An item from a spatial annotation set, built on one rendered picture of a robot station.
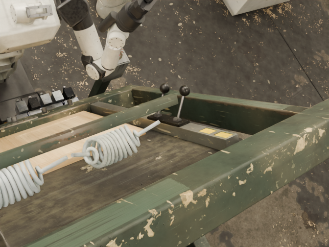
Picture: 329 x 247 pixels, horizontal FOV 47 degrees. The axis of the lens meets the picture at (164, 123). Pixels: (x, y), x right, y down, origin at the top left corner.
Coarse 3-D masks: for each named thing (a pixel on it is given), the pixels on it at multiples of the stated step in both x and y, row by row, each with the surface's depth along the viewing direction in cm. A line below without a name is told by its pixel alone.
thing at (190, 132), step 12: (96, 108) 177; (108, 108) 167; (120, 108) 163; (144, 120) 142; (168, 132) 130; (180, 132) 124; (192, 132) 118; (204, 132) 114; (216, 132) 112; (228, 132) 110; (204, 144) 115; (216, 144) 110; (228, 144) 106
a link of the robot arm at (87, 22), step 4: (64, 0) 150; (88, 16) 153; (84, 20) 152; (88, 20) 153; (92, 20) 156; (76, 24) 153; (80, 24) 152; (84, 24) 153; (88, 24) 154; (92, 24) 156; (76, 28) 154; (80, 28) 153; (84, 28) 154
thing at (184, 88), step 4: (180, 88) 127; (184, 88) 126; (188, 88) 126; (180, 92) 127; (184, 92) 126; (188, 92) 126; (184, 96) 127; (180, 104) 127; (180, 108) 127; (180, 112) 127; (176, 120) 126; (180, 120) 127
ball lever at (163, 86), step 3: (162, 84) 136; (165, 84) 136; (162, 87) 136; (165, 87) 135; (168, 87) 136; (162, 90) 136; (165, 90) 136; (168, 90) 136; (162, 93) 137; (165, 93) 137; (162, 96) 137; (159, 111) 137; (156, 114) 137; (159, 114) 136
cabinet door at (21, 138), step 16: (80, 112) 179; (32, 128) 167; (48, 128) 163; (64, 128) 158; (112, 128) 144; (0, 144) 152; (16, 144) 149; (80, 144) 134; (96, 144) 130; (32, 160) 126; (48, 160) 123
